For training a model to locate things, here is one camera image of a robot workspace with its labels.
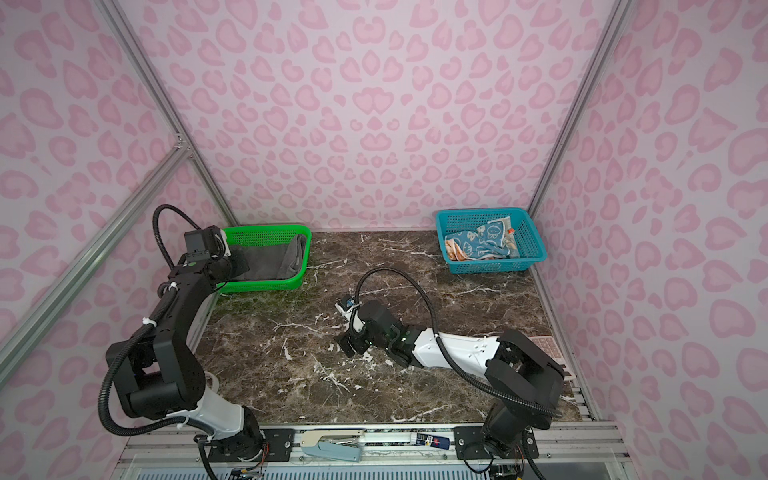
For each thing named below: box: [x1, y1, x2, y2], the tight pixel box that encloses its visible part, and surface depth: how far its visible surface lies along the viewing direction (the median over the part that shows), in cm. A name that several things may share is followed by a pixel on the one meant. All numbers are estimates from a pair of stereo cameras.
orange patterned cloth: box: [446, 238, 469, 261], surface depth 105 cm
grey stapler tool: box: [300, 428, 365, 463], surface depth 73 cm
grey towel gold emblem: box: [231, 234, 307, 281], surface depth 106 cm
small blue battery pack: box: [410, 432, 451, 450], surface depth 74 cm
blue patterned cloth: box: [445, 220, 510, 259], surface depth 112 cm
